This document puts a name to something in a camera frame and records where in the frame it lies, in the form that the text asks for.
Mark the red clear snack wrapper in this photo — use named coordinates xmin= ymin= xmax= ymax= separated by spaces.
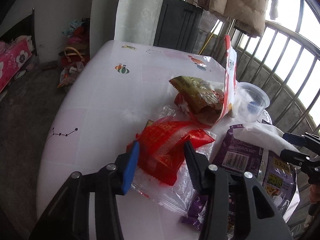
xmin=132 ymin=105 xmax=216 ymax=216

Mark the purple snack wrapper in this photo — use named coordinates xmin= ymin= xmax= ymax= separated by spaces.
xmin=181 ymin=123 xmax=301 ymax=231

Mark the yellow noodle snack packet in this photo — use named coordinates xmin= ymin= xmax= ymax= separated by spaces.
xmin=169 ymin=76 xmax=224 ymax=129

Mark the clear plastic cup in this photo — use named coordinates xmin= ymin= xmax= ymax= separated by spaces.
xmin=232 ymin=82 xmax=270 ymax=122

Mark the red white snack bag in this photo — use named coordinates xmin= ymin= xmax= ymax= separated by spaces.
xmin=190 ymin=35 xmax=238 ymax=128

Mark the person right hand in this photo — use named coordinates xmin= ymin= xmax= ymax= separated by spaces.
xmin=304 ymin=184 xmax=319 ymax=228

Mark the pink patterned tablecloth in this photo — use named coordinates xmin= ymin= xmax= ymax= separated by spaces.
xmin=36 ymin=39 xmax=301 ymax=240

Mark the metal balcony railing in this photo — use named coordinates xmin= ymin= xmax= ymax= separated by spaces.
xmin=164 ymin=0 xmax=320 ymax=230

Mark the yellow broom stick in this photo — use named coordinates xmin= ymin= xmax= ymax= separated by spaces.
xmin=199 ymin=20 xmax=221 ymax=55

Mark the pile of clothes and bags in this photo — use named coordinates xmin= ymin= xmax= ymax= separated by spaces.
xmin=57 ymin=18 xmax=90 ymax=88

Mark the white curtain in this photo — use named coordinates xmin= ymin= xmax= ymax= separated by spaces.
xmin=115 ymin=0 xmax=163 ymax=46

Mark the pink floral bedding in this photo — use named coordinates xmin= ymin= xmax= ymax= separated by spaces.
xmin=0 ymin=35 xmax=34 ymax=92

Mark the beige puffer jacket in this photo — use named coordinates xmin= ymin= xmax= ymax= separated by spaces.
xmin=198 ymin=0 xmax=278 ymax=38

